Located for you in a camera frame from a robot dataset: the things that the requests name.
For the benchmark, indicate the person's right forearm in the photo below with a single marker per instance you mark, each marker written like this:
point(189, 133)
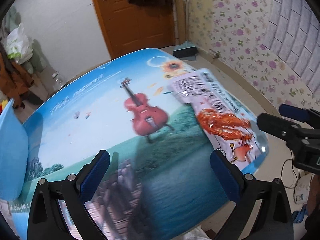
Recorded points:
point(313, 197)

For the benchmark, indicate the white and red snack packet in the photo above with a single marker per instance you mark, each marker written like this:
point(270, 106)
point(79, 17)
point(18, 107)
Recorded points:
point(215, 110)

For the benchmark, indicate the brown and orange jacket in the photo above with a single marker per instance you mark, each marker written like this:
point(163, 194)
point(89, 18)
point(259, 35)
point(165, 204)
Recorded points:
point(15, 80)

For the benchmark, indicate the yellow plush toy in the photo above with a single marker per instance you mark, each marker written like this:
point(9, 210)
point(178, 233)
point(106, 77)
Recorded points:
point(3, 105)

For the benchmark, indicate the blue slipper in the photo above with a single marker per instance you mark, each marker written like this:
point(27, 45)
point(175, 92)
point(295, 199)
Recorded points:
point(300, 213)

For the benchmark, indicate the brown wooden door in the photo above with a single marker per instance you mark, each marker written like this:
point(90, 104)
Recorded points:
point(135, 25)

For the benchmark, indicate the pale green jacket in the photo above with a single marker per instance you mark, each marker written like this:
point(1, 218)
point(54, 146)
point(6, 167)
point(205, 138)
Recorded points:
point(37, 60)

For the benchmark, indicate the teal broom with dustpan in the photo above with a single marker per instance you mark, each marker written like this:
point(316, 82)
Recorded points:
point(186, 50)

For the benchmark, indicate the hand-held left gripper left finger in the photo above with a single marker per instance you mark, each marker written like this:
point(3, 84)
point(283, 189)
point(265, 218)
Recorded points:
point(93, 177)

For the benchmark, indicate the white and green plastic bag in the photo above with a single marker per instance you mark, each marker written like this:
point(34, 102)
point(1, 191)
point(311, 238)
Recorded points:
point(18, 45)

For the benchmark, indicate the brass wall tap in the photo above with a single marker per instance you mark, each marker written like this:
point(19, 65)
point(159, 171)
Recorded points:
point(216, 55)

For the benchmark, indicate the white power strip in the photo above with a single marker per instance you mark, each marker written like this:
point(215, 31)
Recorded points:
point(302, 190)

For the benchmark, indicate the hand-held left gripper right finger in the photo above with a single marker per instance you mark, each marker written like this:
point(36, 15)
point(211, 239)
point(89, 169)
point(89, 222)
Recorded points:
point(226, 177)

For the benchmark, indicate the printed landscape desktop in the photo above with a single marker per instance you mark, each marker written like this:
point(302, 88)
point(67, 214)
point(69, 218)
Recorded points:
point(100, 120)

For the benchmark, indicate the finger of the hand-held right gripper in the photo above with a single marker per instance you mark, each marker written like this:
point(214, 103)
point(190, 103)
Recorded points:
point(293, 112)
point(275, 125)

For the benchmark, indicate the clear plastic water bottle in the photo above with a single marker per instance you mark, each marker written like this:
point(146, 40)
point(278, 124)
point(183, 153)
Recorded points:
point(58, 81)

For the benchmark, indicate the light blue plastic basin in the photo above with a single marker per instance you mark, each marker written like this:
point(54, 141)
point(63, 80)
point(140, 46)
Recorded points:
point(12, 155)

